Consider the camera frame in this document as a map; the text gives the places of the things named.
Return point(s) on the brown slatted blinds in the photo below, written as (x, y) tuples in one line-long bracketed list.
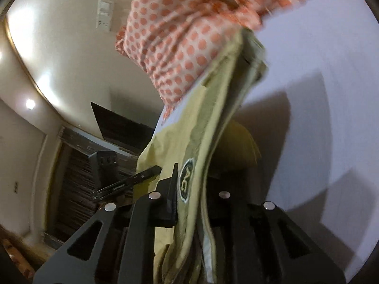
[(77, 180)]

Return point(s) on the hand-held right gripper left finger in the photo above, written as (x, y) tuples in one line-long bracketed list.
[(171, 195)]

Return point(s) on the round ceiling light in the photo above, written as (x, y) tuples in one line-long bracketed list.
[(30, 104)]

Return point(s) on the khaki pants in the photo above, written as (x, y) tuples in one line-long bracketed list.
[(183, 130)]

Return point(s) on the orange polka dot cloth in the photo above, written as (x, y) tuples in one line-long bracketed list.
[(165, 35)]

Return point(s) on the dark flat screen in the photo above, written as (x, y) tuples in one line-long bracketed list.
[(121, 127)]

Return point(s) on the white wall switch panel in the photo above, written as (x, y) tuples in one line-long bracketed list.
[(105, 14)]

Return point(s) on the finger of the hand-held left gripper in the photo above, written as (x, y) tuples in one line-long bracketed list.
[(106, 161), (130, 182)]

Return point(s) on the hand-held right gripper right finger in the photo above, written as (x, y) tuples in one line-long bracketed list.
[(237, 213)]

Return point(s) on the white bed sheet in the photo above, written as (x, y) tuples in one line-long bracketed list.
[(311, 65)]

